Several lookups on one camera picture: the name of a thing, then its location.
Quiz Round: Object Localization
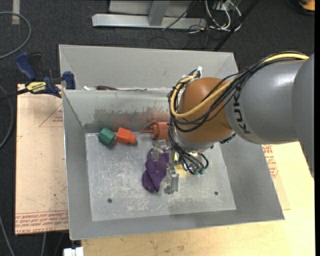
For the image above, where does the purple cloth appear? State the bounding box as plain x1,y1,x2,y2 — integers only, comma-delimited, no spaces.
141,147,171,193

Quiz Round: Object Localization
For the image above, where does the brown cardboard board, red print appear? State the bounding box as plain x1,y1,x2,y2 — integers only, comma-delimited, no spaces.
14,83,291,236

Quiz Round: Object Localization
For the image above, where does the pale yellow small thing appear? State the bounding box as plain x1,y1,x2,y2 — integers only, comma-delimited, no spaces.
178,164,191,179

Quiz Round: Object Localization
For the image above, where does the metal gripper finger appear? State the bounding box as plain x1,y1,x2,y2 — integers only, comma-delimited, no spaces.
151,139,174,161
163,168,180,196

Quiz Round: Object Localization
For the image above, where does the green toy block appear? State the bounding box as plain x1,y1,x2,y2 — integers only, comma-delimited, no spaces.
97,127,116,146

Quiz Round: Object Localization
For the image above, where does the grey metal bin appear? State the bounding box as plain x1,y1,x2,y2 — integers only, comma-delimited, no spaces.
58,44,286,241

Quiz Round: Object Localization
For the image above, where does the orange toy block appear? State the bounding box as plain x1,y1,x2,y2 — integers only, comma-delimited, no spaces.
115,127,138,145

